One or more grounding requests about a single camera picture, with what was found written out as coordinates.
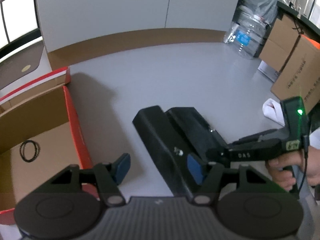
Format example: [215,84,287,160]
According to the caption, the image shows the white cabinet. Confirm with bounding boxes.
[36,0,238,70]

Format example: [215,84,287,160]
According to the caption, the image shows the red cardboard shoe box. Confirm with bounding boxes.
[1,67,93,225]

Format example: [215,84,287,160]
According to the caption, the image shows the small cardboard box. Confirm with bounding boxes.
[259,14,300,72]

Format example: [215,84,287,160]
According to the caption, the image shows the large cardboard box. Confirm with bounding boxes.
[271,35,320,113]

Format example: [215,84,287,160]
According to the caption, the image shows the person's right hand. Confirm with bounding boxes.
[266,145,320,192]

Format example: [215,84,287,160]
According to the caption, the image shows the black shopping bag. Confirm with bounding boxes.
[132,106,217,197]

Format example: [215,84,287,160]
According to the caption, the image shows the clear water bottle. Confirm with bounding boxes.
[223,9,271,59]

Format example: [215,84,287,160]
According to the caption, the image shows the white small box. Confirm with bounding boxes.
[258,61,280,82]

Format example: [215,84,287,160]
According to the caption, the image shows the black hair ties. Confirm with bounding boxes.
[19,140,41,163]

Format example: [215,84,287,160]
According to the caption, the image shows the brown door mat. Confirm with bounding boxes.
[1,41,44,89]

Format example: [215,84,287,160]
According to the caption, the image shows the white paper bag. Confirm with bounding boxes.
[262,98,285,126]

